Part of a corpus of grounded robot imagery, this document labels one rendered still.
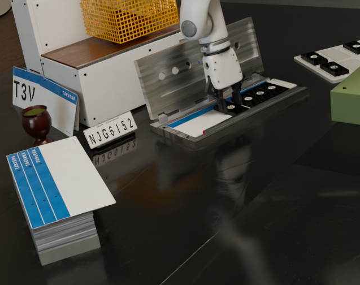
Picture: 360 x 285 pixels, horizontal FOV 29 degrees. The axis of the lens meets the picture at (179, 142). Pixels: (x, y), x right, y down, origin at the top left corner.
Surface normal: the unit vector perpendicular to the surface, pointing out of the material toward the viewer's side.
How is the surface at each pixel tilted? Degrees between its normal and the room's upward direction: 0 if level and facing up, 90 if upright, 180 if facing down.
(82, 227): 90
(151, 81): 79
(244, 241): 0
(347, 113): 90
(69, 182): 0
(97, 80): 90
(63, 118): 69
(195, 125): 0
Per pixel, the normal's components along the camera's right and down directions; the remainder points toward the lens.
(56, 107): -0.81, 0.00
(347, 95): -0.59, 0.42
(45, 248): 0.34, 0.36
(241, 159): -0.14, -0.89
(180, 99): 0.58, 0.08
